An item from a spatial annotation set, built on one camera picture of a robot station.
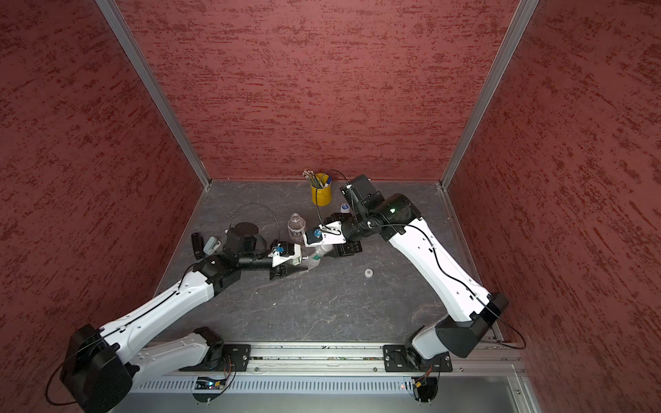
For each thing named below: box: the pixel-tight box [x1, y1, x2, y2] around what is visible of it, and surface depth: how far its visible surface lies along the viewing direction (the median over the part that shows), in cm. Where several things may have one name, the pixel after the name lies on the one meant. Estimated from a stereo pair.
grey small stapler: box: [203, 235, 222, 256], surface depth 97 cm
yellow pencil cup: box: [310, 184, 332, 207], surface depth 109 cm
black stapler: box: [191, 232, 205, 260], surface depth 97 cm
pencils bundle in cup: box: [302, 169, 325, 189], surface depth 103 cm
